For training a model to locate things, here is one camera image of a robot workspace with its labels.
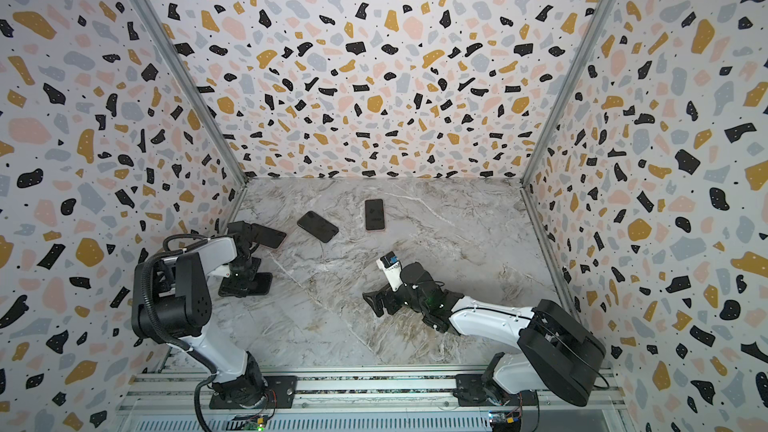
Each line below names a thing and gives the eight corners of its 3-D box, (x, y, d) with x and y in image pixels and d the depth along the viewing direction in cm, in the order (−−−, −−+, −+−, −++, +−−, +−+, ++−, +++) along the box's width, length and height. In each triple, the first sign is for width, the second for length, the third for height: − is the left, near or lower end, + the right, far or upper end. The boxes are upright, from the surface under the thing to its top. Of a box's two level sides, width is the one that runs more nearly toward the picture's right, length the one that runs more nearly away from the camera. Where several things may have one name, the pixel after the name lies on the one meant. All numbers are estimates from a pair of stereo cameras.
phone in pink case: (366, 230, 109) (365, 226, 107) (365, 203, 118) (365, 199, 116) (385, 229, 110) (385, 225, 108) (383, 202, 118) (383, 198, 116)
